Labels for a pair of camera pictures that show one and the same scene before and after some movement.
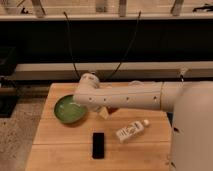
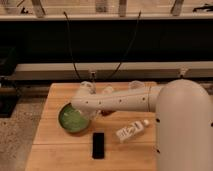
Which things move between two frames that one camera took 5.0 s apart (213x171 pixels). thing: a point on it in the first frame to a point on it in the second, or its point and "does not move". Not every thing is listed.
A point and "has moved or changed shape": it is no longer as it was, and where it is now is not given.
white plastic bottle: (132, 131) does not move
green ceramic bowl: (67, 110) has moved or changed shape
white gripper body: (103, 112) to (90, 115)
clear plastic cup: (136, 82) does not move
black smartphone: (98, 145) does not move
